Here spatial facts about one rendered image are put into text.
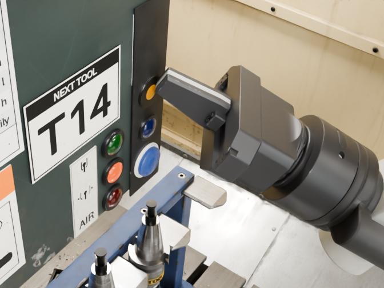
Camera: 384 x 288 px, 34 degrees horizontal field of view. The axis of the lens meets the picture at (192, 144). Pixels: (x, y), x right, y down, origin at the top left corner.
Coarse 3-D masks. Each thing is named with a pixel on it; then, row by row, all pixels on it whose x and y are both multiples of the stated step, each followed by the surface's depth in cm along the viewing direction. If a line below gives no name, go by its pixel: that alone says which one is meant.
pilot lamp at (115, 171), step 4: (116, 164) 54; (120, 164) 54; (112, 168) 53; (116, 168) 54; (120, 168) 54; (112, 172) 53; (116, 172) 54; (120, 172) 54; (108, 176) 53; (112, 176) 54; (116, 176) 54; (108, 180) 54; (112, 180) 54
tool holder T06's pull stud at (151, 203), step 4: (148, 200) 89; (152, 200) 89; (148, 204) 88; (152, 204) 89; (156, 204) 89; (148, 208) 89; (152, 208) 88; (148, 212) 90; (152, 212) 89; (156, 212) 90; (148, 216) 90; (152, 216) 90; (156, 216) 90; (148, 220) 90; (152, 220) 90; (156, 220) 91
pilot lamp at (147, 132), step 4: (152, 120) 56; (148, 124) 55; (152, 124) 56; (156, 124) 56; (144, 128) 55; (148, 128) 55; (152, 128) 56; (144, 132) 55; (148, 132) 56; (152, 132) 56; (144, 136) 56; (148, 136) 56
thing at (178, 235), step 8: (160, 216) 102; (168, 216) 102; (160, 224) 101; (168, 224) 101; (176, 224) 101; (168, 232) 99; (176, 232) 100; (184, 232) 100; (168, 240) 98; (176, 240) 98; (184, 240) 99; (176, 248) 98
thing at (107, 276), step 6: (108, 264) 84; (108, 270) 84; (90, 276) 84; (96, 276) 83; (102, 276) 83; (108, 276) 84; (90, 282) 85; (96, 282) 84; (102, 282) 84; (108, 282) 84
